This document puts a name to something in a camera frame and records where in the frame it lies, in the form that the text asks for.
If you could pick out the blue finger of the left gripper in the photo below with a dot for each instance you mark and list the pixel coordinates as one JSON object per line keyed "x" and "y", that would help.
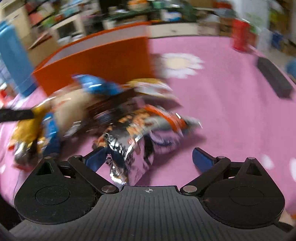
{"x": 8, "y": 114}

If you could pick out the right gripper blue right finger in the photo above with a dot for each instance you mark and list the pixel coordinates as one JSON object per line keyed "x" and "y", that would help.
{"x": 210, "y": 169}

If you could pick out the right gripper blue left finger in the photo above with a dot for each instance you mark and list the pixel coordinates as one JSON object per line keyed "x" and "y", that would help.
{"x": 86, "y": 166}

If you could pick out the golden yellow snack packet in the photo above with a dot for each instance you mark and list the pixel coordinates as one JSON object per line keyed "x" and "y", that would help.
{"x": 27, "y": 131}

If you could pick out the silver chip bag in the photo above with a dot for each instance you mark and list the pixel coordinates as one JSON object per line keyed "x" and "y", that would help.
{"x": 132, "y": 142}

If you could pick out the blue snack packet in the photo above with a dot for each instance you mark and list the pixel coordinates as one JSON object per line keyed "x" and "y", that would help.
{"x": 97, "y": 85}

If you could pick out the blue biscuit snack bag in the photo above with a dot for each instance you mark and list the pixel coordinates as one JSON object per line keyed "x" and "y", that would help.
{"x": 52, "y": 141}

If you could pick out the pink floral tablecloth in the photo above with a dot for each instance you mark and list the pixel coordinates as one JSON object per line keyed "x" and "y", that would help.
{"x": 240, "y": 113}

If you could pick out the dark brown snack packet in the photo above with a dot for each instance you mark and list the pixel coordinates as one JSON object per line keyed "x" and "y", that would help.
{"x": 115, "y": 107}

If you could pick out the clear peanut snack bag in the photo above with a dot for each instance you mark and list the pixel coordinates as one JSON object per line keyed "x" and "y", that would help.
{"x": 69, "y": 106}

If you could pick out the blue thermos jug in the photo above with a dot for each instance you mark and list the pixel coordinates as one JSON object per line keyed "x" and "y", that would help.
{"x": 16, "y": 60}

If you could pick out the large yellow snack bag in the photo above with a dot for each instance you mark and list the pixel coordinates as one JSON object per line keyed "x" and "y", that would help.
{"x": 151, "y": 87}

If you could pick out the black rectangular box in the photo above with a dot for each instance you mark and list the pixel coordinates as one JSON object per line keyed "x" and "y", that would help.
{"x": 275, "y": 78}

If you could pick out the orange storage box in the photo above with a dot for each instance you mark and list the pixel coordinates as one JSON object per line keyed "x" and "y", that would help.
{"x": 118, "y": 55}

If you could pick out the red soda can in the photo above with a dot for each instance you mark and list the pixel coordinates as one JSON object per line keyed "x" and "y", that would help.
{"x": 240, "y": 35}

